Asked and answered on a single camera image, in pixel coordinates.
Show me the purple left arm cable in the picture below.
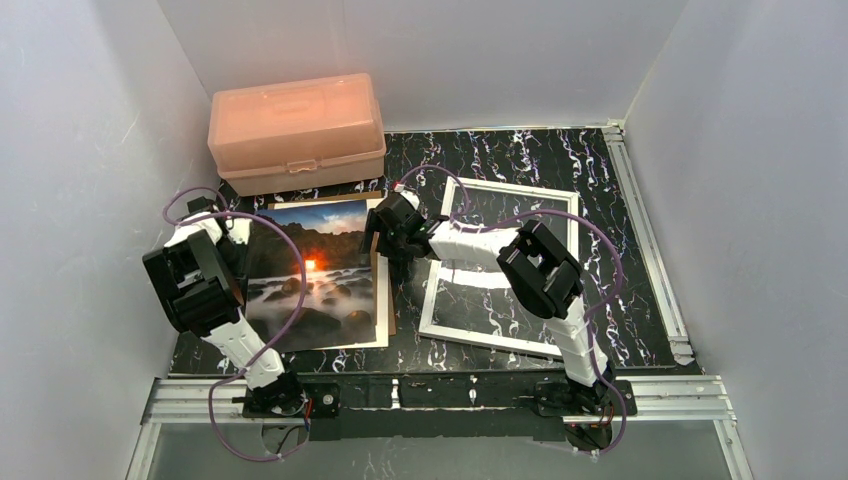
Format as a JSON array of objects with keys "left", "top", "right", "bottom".
[{"left": 162, "top": 186, "right": 309, "bottom": 463}]

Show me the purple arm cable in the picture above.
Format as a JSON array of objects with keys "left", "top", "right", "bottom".
[
  {"left": 394, "top": 164, "right": 627, "bottom": 458},
  {"left": 162, "top": 186, "right": 309, "bottom": 463}
]

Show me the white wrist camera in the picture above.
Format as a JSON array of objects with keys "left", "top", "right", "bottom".
[
  {"left": 393, "top": 183, "right": 420, "bottom": 210},
  {"left": 225, "top": 217, "right": 252, "bottom": 245}
]

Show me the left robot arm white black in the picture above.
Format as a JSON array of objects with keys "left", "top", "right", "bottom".
[{"left": 142, "top": 196, "right": 304, "bottom": 409}]

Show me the brown backing board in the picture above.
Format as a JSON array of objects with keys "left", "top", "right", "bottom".
[{"left": 266, "top": 190, "right": 397, "bottom": 336}]

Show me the landscape sunset photo print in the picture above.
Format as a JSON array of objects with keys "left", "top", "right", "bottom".
[{"left": 245, "top": 199, "right": 379, "bottom": 353}]

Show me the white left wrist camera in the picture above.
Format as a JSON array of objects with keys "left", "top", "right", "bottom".
[{"left": 225, "top": 217, "right": 252, "bottom": 245}]

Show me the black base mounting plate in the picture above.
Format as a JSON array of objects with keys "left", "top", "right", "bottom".
[{"left": 233, "top": 369, "right": 638, "bottom": 446}]

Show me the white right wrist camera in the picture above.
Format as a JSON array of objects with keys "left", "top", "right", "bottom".
[{"left": 393, "top": 183, "right": 420, "bottom": 210}]

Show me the white picture frame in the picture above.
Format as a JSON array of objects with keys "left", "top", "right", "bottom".
[{"left": 419, "top": 178, "right": 580, "bottom": 359}]

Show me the pink plastic storage box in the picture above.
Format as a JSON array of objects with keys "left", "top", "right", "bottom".
[{"left": 208, "top": 73, "right": 387, "bottom": 197}]

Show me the aluminium front rail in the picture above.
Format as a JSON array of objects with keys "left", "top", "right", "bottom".
[{"left": 127, "top": 375, "right": 753, "bottom": 479}]

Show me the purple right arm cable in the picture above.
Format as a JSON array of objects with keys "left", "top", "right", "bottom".
[{"left": 394, "top": 164, "right": 627, "bottom": 458}]

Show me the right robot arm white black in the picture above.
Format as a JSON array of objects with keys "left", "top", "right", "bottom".
[{"left": 361, "top": 191, "right": 612, "bottom": 399}]

